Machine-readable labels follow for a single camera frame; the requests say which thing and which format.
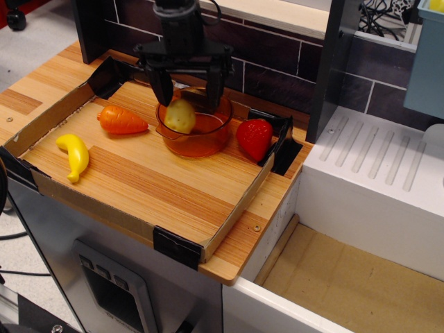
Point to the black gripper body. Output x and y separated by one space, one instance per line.
184 48

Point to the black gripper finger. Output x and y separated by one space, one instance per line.
161 84
214 87

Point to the yellow-green toy potato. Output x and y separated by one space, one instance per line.
180 116

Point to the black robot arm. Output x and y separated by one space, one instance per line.
183 5

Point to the transparent orange toy pot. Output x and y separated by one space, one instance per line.
211 130

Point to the cardboard fence with black tape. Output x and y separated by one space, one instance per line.
207 213

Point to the orange toy carrot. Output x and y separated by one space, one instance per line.
120 121

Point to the red toy strawberry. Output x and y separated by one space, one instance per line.
254 136

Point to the yellow toy banana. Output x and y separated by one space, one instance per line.
78 155

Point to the silver toy oven front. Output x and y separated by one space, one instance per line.
111 282

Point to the light blue bin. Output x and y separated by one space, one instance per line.
425 88

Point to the white toy sink unit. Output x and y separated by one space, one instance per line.
358 245

